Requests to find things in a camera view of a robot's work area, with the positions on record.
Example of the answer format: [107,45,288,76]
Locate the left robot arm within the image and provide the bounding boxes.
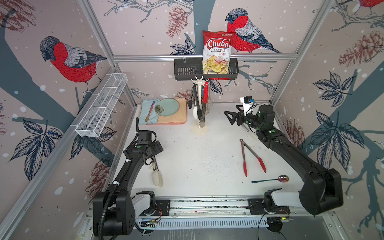
[93,119,163,240]

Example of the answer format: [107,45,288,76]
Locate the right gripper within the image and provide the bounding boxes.
[224,104,264,133]

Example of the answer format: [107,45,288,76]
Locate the light green plate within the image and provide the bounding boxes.
[155,99,180,117]

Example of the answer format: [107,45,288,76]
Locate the cream utensil rack stand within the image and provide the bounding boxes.
[189,77,210,136]

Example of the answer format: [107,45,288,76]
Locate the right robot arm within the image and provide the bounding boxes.
[224,105,344,216]

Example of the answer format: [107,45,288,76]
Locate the dark wall basket shelf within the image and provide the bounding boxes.
[174,58,239,81]

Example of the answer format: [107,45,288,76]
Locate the iridescent spoon dark handle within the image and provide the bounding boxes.
[251,175,290,184]

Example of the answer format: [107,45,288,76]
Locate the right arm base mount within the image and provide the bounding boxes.
[246,198,291,215]

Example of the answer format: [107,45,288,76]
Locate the thin red handled tongs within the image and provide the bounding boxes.
[199,82,209,128]

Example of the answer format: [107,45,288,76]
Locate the orange cutting board mat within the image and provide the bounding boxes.
[153,98,187,125]

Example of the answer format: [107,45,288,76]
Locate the Chuba cassava chips bag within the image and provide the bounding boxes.
[202,31,234,75]

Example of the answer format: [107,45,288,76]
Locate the red steel tongs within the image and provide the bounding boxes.
[239,138,267,178]

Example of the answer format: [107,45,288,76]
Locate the pink handled utensil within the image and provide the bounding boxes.
[145,101,155,122]

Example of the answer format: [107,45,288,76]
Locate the white wire mesh shelf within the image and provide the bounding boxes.
[75,73,128,138]

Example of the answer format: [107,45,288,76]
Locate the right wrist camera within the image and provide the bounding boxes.
[240,96,255,116]

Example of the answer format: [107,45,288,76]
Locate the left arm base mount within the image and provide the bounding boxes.
[139,200,171,217]

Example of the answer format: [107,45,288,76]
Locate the black steel tongs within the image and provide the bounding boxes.
[188,84,201,119]

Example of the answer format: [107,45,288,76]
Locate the teal cloth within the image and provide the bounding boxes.
[139,99,160,125]

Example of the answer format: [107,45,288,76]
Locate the all steel slotted tongs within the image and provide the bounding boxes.
[207,89,213,111]

